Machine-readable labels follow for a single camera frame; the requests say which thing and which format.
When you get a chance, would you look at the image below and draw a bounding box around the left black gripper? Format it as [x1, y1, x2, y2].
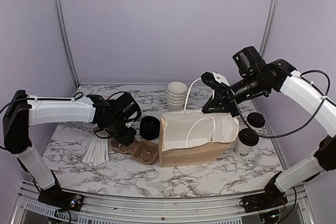
[103, 116, 137, 145]

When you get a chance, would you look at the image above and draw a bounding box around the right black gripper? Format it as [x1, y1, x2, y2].
[202, 71, 269, 116]

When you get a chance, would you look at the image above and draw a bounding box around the black plastic cup lid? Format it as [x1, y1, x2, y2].
[238, 128, 259, 147]

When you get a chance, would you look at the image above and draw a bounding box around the brown cardboard cup carrier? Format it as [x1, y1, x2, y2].
[110, 138, 159, 165]

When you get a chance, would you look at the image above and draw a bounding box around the brown paper bag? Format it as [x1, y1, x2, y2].
[158, 78, 241, 168]

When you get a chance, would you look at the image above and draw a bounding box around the white paper coffee cup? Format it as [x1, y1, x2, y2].
[235, 140, 256, 158]

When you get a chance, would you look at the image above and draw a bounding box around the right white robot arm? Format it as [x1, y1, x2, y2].
[201, 46, 335, 207]

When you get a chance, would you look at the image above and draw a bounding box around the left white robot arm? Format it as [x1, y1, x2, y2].
[1, 90, 141, 206]

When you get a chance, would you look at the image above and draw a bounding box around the stack of black lids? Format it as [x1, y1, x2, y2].
[139, 116, 160, 141]

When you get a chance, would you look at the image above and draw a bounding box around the stack of white cups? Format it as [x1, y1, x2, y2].
[166, 81, 187, 111]

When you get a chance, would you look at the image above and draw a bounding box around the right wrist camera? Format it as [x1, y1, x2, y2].
[201, 72, 230, 90]

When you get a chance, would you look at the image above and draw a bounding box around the left aluminium frame post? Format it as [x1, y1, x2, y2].
[54, 0, 80, 88]

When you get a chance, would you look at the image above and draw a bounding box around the aluminium frame post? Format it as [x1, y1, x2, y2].
[257, 0, 284, 54]
[54, 0, 80, 88]

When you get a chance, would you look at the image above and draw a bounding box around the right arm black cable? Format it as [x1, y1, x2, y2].
[225, 70, 331, 138]

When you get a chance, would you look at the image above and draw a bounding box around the aluminium front rail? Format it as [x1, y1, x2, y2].
[9, 182, 316, 223]

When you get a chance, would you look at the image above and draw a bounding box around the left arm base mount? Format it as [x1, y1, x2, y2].
[38, 185, 83, 212]

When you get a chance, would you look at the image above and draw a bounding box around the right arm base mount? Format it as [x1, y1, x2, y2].
[239, 173, 288, 213]

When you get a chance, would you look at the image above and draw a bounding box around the right aluminium frame post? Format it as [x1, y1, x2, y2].
[257, 0, 284, 54]

